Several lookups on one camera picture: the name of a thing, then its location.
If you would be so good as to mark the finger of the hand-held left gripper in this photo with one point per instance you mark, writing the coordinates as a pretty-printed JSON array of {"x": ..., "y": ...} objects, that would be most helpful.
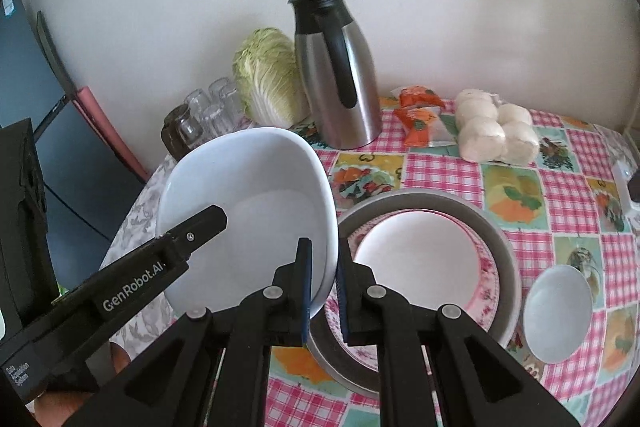
[{"x": 200, "y": 229}]

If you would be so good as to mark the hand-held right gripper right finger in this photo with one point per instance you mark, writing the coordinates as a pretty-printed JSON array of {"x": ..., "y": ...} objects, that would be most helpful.
[{"x": 341, "y": 302}]

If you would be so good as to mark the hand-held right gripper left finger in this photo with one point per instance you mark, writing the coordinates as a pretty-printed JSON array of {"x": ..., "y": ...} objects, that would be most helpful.
[{"x": 306, "y": 297}]

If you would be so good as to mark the white bowl with red print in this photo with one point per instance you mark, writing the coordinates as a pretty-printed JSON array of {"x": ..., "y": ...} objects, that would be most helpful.
[{"x": 240, "y": 187}]

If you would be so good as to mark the pink floral porcelain plate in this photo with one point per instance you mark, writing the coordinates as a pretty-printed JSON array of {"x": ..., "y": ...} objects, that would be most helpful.
[{"x": 415, "y": 257}]

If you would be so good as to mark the large stainless steel plate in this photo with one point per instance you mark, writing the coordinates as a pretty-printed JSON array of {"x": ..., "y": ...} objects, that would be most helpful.
[{"x": 500, "y": 257}]

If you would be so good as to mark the person's left hand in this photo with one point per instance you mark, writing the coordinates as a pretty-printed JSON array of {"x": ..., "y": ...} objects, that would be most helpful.
[{"x": 60, "y": 407}]

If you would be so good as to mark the grey floral lace tablecloth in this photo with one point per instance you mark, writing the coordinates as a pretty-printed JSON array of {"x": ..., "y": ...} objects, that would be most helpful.
[{"x": 140, "y": 217}]

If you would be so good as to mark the clear drinking glass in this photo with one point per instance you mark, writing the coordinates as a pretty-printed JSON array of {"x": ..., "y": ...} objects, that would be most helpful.
[
  {"x": 215, "y": 122},
  {"x": 225, "y": 94},
  {"x": 195, "y": 102}
]

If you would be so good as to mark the pink board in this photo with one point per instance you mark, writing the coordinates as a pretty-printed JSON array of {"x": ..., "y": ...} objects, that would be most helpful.
[{"x": 110, "y": 132}]

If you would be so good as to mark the pink checkered picture tablecloth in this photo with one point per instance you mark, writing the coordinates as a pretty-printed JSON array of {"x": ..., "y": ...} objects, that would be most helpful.
[{"x": 440, "y": 172}]

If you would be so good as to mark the napa cabbage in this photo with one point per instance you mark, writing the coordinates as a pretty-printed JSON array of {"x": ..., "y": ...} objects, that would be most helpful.
[{"x": 265, "y": 72}]

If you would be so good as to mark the orange snack packet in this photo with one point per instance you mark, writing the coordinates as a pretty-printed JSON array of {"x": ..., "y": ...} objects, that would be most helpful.
[
  {"x": 420, "y": 97},
  {"x": 415, "y": 124}
]

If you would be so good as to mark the stainless steel thermos jug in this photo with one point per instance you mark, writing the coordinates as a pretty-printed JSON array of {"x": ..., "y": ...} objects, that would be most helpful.
[{"x": 360, "y": 107}]

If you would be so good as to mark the bag of white steamed buns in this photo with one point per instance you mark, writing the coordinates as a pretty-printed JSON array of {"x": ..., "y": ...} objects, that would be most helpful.
[{"x": 480, "y": 132}]

